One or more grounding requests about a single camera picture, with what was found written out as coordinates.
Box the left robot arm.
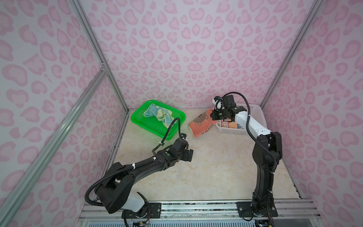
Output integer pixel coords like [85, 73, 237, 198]
[93, 138, 194, 217]

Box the green plastic basket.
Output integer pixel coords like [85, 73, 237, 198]
[130, 100, 186, 138]

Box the light green towel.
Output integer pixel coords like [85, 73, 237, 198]
[143, 104, 174, 128]

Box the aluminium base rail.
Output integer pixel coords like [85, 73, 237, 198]
[77, 199, 325, 227]

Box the red brown towel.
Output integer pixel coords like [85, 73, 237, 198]
[189, 108, 218, 138]

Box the corner frame post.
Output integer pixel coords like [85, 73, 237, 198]
[70, 0, 129, 113]
[260, 0, 325, 110]

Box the orange blue patterned towel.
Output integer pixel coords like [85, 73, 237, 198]
[219, 120, 244, 130]

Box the right corner frame post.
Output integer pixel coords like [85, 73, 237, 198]
[260, 0, 325, 110]

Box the left corner frame post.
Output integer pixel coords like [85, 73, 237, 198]
[70, 0, 129, 113]

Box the diagonal aluminium frame bar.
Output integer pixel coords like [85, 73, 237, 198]
[1, 69, 108, 227]

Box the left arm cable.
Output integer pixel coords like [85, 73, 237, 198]
[84, 117, 182, 207]

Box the white plastic basket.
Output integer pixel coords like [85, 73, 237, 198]
[216, 104, 268, 135]

